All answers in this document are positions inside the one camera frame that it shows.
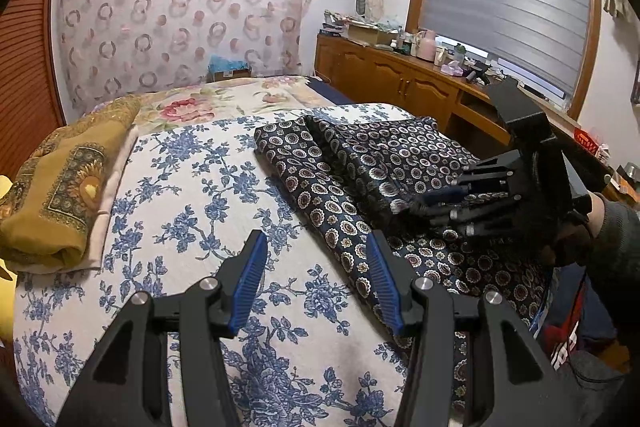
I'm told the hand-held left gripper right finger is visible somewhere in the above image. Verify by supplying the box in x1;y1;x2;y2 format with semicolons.
366;231;591;427

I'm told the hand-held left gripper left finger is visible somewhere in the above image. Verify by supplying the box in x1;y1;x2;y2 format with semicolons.
57;229;271;427

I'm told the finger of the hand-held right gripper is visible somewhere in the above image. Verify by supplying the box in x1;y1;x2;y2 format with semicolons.
420;154;526;204
407;199;528;242

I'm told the dark ring-patterned garment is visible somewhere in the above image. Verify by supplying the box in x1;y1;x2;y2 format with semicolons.
254;114;551;413

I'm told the person's right hand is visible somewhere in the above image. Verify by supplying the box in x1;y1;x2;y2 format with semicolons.
537;194;608;269

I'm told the red basket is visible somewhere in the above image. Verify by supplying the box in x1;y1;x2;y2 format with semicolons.
572;127;601;155

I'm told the black device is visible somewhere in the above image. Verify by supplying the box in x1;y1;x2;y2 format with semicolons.
467;62;494;86

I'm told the blue floral white sheet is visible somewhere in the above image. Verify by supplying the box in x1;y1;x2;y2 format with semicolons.
12;102;481;427

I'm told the pink jug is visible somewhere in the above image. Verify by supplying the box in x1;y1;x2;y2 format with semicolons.
416;29;437;62

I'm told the wooden cabinet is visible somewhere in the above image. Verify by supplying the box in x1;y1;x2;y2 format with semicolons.
315;32;616;188

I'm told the person's printed clothing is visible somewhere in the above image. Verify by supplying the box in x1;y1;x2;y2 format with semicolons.
532;267;631;427

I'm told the navy bed sheet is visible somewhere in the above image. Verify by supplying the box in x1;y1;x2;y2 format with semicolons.
307;77;362;106

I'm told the peach floral blanket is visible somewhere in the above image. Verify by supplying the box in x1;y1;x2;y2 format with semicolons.
82;74;351;138

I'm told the folded yellow patterned cloth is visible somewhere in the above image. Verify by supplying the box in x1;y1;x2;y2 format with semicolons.
0;96;143;270

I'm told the cardboard box with blue cloth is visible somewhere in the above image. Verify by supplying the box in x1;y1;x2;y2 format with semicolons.
207;53;251;82

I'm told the wooden slatted door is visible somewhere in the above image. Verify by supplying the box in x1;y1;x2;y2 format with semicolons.
0;0;66;178

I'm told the ring-patterned sheer curtain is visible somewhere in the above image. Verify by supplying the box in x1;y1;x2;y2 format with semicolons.
57;0;319;118

